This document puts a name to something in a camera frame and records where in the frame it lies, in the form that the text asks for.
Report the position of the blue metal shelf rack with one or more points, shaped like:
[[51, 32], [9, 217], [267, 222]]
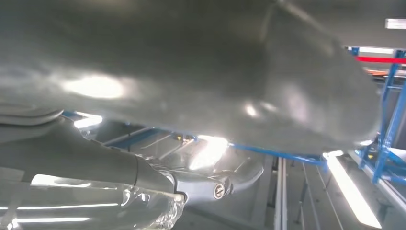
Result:
[[385, 127]]

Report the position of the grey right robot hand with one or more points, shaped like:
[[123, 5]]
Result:
[[190, 63]]

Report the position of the stainless steel workbench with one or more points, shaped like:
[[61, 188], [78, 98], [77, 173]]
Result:
[[317, 196]]

